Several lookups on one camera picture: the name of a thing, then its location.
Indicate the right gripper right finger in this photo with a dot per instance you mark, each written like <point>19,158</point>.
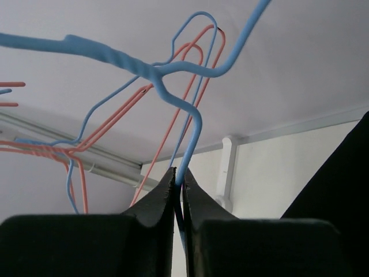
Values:
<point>220,244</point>

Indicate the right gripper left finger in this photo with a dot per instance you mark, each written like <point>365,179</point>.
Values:
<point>136,242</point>

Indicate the black trousers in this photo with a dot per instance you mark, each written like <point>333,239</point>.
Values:
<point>338,193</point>

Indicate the light blue hanger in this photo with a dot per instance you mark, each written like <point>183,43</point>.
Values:
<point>76,45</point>
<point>79,145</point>

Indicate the white clothes rack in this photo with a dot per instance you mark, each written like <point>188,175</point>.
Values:
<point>226,172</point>

